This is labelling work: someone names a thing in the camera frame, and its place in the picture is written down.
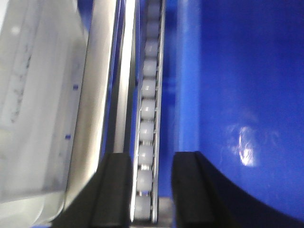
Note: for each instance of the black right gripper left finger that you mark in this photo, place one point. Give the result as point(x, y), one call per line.
point(104, 201)

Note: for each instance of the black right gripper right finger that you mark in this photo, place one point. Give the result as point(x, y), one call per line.
point(205, 198)

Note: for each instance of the white plastic tote box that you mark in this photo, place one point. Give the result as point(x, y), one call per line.
point(42, 57)

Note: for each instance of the blue bin right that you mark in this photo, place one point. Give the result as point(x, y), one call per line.
point(233, 89)

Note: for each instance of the shelf roller track rail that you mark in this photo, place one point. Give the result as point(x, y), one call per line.
point(144, 204)

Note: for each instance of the metal shelf rail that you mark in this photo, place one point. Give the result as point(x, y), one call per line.
point(104, 91)

